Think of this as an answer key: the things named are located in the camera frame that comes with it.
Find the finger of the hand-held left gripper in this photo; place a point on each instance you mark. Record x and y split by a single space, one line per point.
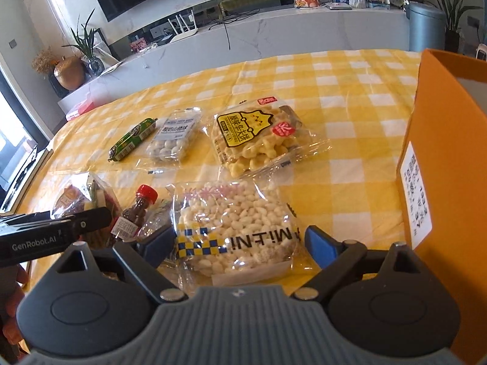
95 217

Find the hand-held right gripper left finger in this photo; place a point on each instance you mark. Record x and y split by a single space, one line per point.
159 244

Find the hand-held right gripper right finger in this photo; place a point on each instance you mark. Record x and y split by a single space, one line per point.
319 244

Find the brown snack bag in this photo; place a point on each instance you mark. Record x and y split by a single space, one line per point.
76 194

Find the small bottle with red cap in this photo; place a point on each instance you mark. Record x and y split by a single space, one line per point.
133 213

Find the puffed rice snack bag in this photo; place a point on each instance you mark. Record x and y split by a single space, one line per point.
236 216

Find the green sausage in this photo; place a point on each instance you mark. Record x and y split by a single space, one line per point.
131 139

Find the white candy ball bag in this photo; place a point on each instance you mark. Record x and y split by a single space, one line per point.
171 140

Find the yellow waffle biscuit bag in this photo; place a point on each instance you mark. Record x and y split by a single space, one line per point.
251 137

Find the orange cardboard box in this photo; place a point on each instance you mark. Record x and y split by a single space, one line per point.
449 121

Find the person's left hand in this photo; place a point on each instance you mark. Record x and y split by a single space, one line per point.
10 300

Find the pink box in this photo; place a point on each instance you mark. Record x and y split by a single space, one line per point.
81 110

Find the gold acorn vase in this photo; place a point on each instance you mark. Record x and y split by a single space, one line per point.
69 73

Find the yellow checked tablecloth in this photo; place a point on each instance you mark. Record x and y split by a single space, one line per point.
342 95

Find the dried flowers in dark vase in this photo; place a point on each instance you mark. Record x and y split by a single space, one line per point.
45 62

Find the green plant in glass vase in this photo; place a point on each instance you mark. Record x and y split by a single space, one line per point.
89 51

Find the white router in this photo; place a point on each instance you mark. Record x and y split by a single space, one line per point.
183 34

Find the white marble television cabinet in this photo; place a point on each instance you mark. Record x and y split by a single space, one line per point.
285 30

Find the grey trash can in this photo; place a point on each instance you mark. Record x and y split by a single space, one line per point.
426 26

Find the large potted plant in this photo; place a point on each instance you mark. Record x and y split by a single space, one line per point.
452 15

